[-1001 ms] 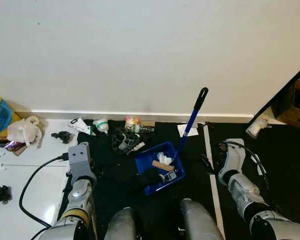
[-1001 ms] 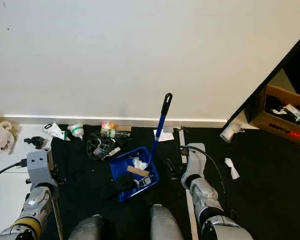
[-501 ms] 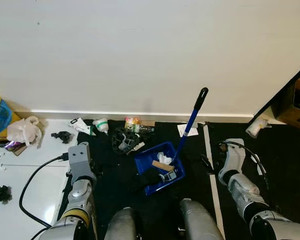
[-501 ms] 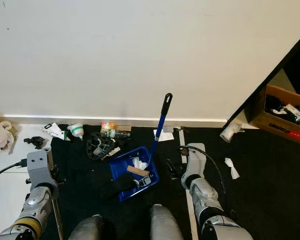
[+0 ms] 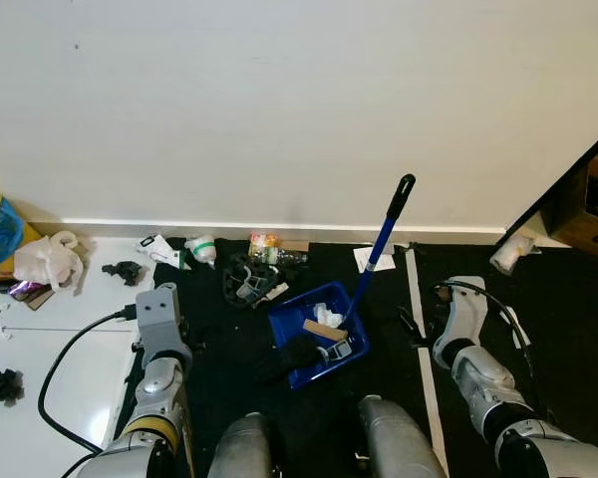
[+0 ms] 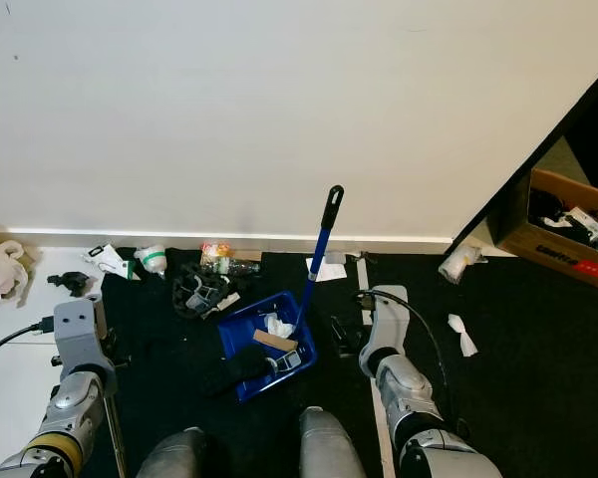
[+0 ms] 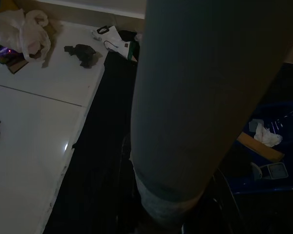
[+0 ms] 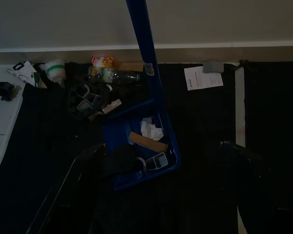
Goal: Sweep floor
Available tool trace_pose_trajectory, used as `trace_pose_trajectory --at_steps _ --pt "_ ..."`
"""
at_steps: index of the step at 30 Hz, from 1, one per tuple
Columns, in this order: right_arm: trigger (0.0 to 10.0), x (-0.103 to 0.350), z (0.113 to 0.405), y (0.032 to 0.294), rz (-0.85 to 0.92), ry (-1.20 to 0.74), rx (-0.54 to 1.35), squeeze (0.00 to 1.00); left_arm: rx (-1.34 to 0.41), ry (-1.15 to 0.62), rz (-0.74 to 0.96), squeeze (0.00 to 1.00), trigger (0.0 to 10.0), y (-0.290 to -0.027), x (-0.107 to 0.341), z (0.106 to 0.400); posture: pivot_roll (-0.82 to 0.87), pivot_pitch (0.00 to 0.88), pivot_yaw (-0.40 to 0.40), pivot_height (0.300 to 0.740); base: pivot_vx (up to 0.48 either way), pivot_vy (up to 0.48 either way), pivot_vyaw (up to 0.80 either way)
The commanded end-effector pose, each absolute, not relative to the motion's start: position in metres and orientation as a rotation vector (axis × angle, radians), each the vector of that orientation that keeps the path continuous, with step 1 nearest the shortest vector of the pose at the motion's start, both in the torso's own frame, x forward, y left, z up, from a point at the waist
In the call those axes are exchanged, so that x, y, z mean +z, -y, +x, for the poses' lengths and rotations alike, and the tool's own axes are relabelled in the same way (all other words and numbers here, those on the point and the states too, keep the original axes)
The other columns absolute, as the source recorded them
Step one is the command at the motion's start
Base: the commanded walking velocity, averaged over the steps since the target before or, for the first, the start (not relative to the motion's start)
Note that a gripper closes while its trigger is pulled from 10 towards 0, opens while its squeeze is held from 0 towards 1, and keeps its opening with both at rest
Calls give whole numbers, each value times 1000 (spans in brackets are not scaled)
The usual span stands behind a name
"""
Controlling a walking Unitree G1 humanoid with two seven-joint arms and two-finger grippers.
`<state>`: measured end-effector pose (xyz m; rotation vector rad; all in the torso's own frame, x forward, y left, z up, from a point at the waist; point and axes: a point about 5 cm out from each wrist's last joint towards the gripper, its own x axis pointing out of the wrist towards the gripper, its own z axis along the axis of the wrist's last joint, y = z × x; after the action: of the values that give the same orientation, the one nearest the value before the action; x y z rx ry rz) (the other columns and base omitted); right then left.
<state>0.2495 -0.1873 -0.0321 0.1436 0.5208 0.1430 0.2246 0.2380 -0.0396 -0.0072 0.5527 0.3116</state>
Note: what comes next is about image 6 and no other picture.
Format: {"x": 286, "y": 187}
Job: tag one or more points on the white floor tape strip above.
{"x": 381, "y": 438}

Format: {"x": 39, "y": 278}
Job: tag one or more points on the crumpled white tissue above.
{"x": 277, "y": 325}

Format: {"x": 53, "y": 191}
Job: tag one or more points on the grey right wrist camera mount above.
{"x": 386, "y": 329}

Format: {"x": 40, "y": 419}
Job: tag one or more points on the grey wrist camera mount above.
{"x": 386, "y": 329}
{"x": 80, "y": 339}

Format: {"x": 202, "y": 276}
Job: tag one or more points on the white printed tag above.
{"x": 110, "y": 261}

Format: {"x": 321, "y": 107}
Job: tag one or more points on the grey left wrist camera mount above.
{"x": 80, "y": 339}

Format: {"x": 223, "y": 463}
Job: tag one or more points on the crumpled clear plastic cup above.
{"x": 460, "y": 264}

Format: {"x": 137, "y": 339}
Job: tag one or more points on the brown cardboard strip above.
{"x": 274, "y": 341}

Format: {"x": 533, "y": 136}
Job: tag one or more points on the grey right robot leg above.
{"x": 334, "y": 448}

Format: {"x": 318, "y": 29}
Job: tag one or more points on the white paper slip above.
{"x": 329, "y": 269}

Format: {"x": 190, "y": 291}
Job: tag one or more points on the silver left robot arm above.
{"x": 75, "y": 418}

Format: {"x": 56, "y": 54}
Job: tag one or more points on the grey left robot leg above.
{"x": 174, "y": 456}

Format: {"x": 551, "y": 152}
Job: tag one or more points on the black floor mat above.
{"x": 558, "y": 398}

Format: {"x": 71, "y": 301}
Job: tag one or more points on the grey robot leg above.
{"x": 334, "y": 448}
{"x": 174, "y": 456}

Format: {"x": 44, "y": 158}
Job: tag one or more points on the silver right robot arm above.
{"x": 414, "y": 398}

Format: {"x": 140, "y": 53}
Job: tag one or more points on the white bottle with green band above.
{"x": 151, "y": 261}

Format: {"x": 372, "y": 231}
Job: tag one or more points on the small black plastic part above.
{"x": 70, "y": 284}

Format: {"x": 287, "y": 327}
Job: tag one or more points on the folded white paper piece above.
{"x": 462, "y": 336}

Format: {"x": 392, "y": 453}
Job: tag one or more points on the brown cardboard box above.
{"x": 548, "y": 254}

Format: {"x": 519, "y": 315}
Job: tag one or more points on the clear bottle with colourful candy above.
{"x": 219, "y": 257}

